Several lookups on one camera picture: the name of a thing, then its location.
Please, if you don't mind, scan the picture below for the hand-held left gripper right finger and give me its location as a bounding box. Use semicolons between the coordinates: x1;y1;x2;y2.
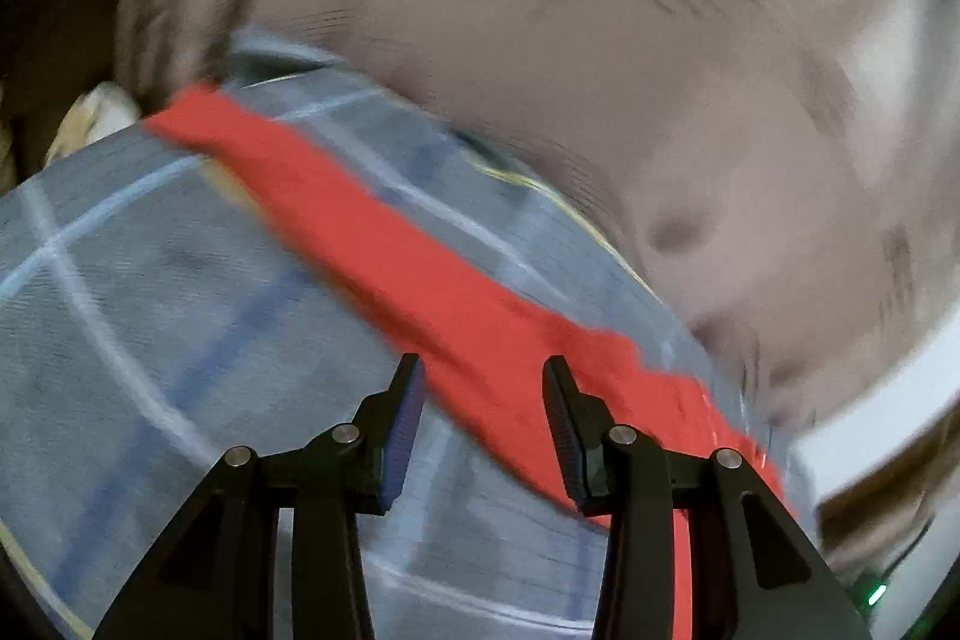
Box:
541;355;871;640

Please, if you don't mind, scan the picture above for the beige leaf print curtain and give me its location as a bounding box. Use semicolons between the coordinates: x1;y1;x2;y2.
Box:
120;0;960;431

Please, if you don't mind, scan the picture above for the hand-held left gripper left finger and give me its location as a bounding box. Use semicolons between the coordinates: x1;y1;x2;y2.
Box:
94;353;427;640

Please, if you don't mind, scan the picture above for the grey plaid bedsheet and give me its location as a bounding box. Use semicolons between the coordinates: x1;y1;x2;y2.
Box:
0;32;818;640

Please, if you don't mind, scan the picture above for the pale yellowish cloth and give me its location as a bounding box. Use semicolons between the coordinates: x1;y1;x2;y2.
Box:
45;81;143;165

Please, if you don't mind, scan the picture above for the red knit sweater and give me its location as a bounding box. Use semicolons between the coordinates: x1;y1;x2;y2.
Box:
146;81;788;640

